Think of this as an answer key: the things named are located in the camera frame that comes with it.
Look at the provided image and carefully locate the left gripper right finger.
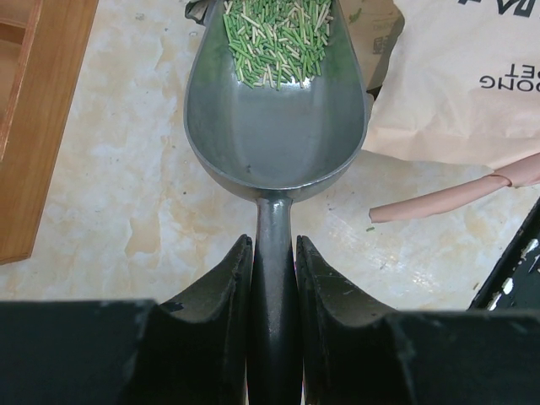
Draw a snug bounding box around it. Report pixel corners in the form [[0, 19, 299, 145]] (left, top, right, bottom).
[[296, 236, 539, 404]]

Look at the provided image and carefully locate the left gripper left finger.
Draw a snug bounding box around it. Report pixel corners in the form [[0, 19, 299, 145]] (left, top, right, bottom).
[[1, 236, 252, 404]]

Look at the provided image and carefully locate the silver metal scoop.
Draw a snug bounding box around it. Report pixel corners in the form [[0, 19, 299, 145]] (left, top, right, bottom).
[[184, 1, 369, 404]]

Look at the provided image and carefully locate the pink cat litter bag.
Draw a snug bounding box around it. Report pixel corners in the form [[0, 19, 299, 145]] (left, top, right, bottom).
[[337, 0, 540, 226]]

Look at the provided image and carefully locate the green litter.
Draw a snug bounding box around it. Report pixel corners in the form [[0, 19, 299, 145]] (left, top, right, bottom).
[[223, 0, 333, 90]]

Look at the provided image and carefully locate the wooden compartment tray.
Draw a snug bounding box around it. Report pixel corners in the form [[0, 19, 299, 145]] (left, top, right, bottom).
[[1, 1, 98, 264]]

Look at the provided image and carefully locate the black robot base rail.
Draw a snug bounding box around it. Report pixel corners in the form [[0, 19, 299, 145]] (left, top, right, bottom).
[[469, 203, 540, 311]]

